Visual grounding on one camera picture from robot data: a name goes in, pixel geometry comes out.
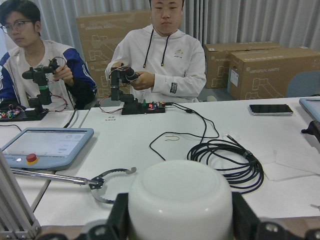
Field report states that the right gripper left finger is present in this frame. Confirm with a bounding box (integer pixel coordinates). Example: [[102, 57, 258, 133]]
[[37, 193, 129, 240]]

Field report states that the white plastic cup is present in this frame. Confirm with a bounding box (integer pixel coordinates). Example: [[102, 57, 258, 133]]
[[128, 160, 234, 240]]

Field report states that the green handled reacher grabber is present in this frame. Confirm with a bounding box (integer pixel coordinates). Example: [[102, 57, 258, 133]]
[[11, 167, 137, 205]]

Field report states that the blue teach pendant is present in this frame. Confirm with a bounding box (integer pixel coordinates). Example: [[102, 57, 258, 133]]
[[1, 127, 94, 170]]

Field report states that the person in blue jacket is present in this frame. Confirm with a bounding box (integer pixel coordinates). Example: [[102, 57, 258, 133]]
[[0, 0, 97, 111]]

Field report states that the aluminium frame post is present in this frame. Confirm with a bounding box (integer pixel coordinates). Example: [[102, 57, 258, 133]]
[[0, 153, 41, 240]]

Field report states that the coiled black cable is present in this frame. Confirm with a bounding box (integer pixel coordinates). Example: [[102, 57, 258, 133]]
[[149, 101, 265, 195]]

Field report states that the cardboard box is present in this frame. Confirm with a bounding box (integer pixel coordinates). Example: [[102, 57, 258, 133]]
[[76, 9, 151, 99], [227, 47, 320, 100]]

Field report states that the cardboard box right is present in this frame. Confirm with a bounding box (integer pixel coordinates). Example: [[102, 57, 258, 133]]
[[227, 47, 320, 100]]

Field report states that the black smartphone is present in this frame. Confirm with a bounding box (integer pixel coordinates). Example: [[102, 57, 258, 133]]
[[248, 104, 293, 116]]

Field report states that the cardboard box behind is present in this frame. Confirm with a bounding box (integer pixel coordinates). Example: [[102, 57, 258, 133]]
[[76, 9, 151, 99]]

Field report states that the person in white hoodie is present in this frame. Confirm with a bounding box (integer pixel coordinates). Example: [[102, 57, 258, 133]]
[[105, 0, 206, 103]]

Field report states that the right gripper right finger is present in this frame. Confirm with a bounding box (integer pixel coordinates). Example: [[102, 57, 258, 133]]
[[232, 192, 320, 240]]

